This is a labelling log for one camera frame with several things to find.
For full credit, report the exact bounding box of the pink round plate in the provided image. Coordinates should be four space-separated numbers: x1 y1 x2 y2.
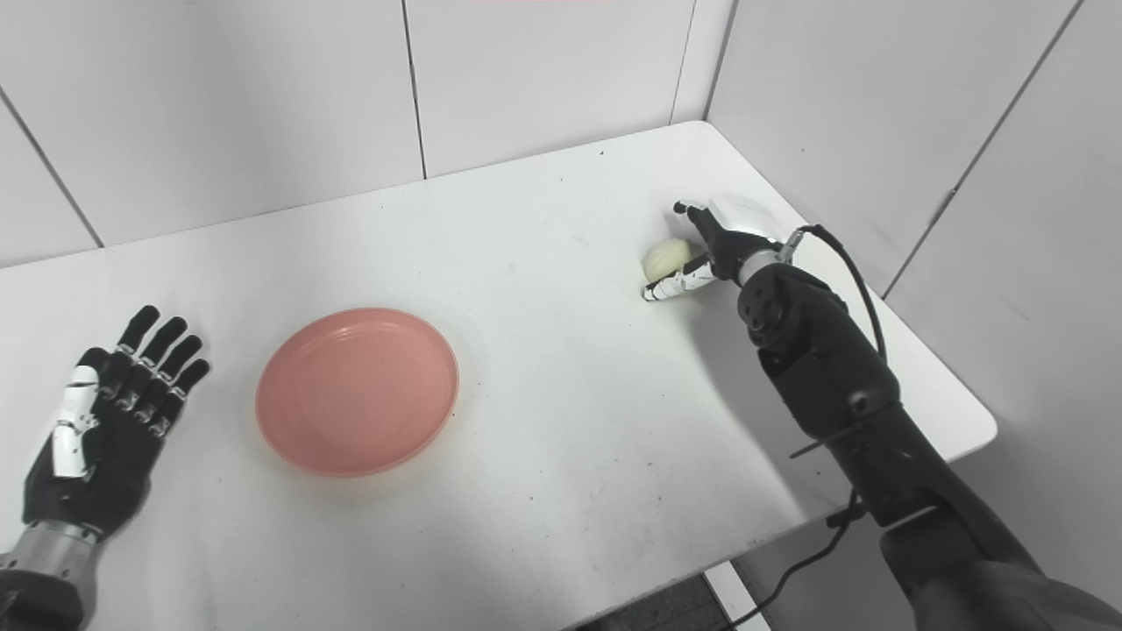
255 308 460 479

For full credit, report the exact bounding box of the cream steamed bun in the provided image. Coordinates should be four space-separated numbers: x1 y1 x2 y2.
644 240 709 290

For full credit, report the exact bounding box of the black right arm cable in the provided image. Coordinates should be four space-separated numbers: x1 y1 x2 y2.
719 223 888 631

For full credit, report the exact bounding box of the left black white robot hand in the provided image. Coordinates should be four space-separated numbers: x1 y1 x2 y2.
22 305 212 537

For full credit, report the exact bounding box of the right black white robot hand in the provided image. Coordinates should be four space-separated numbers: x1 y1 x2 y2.
642 195 790 303

